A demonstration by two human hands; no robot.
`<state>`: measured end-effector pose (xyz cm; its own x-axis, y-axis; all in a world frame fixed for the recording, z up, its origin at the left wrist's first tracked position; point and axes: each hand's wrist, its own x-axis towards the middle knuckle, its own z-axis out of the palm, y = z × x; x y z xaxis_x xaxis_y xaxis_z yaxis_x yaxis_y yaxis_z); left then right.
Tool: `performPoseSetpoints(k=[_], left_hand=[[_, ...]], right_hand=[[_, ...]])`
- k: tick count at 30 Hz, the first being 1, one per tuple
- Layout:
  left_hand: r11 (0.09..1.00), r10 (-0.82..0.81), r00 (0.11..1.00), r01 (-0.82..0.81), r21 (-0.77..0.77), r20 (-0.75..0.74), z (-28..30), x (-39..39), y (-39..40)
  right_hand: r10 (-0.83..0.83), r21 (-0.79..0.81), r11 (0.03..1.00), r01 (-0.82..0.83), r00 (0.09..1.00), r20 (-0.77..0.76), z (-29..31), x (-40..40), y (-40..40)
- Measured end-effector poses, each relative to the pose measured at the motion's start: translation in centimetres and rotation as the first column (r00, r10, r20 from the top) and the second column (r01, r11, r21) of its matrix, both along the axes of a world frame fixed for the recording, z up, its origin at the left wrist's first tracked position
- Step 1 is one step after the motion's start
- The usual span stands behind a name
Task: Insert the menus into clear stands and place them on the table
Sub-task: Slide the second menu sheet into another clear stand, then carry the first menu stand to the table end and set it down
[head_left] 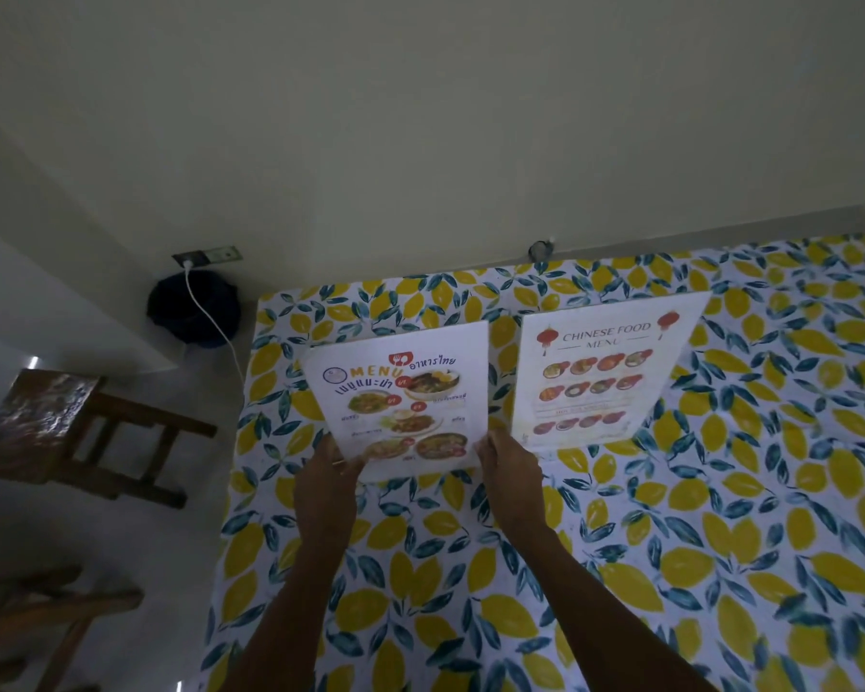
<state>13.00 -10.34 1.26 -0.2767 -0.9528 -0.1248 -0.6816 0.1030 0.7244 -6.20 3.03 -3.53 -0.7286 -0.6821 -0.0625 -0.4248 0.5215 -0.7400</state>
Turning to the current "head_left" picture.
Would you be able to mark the white menu card red lanterns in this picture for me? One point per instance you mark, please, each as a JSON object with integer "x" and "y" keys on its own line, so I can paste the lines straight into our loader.
{"x": 598, "y": 381}

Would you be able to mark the person's right forearm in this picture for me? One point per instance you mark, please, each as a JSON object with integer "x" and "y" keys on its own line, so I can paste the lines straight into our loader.
{"x": 591, "y": 612}

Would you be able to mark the person's right hand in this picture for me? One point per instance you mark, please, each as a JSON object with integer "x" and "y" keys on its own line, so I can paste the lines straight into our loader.
{"x": 515, "y": 490}

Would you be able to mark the dark round bin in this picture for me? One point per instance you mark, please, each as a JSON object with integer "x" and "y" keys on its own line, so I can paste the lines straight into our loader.
{"x": 176, "y": 309}

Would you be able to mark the person's left forearm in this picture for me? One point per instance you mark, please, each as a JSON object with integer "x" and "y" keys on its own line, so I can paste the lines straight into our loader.
{"x": 295, "y": 619}

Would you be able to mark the lemon print tablecloth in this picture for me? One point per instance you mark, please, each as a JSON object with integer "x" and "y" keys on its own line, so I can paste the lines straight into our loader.
{"x": 692, "y": 533}

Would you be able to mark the person's left thumb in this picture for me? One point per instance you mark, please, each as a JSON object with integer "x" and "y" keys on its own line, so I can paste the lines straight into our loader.
{"x": 352, "y": 468}

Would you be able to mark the person's left hand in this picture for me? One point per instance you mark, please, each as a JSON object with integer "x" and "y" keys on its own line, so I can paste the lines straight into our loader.
{"x": 324, "y": 504}

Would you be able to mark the wall power outlet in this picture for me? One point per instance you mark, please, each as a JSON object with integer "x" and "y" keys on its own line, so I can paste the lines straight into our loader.
{"x": 216, "y": 253}

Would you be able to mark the brown wooden chair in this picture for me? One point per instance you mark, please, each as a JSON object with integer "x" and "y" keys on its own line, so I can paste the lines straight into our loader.
{"x": 43, "y": 605}

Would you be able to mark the white menu card with dishes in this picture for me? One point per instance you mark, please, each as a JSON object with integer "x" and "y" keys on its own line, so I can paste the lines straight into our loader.
{"x": 404, "y": 396}

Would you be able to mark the dark wooden stool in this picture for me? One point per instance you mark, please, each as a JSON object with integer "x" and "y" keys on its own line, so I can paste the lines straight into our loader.
{"x": 29, "y": 425}

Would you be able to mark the person's right thumb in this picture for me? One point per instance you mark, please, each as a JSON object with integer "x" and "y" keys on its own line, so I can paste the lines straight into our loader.
{"x": 483, "y": 452}

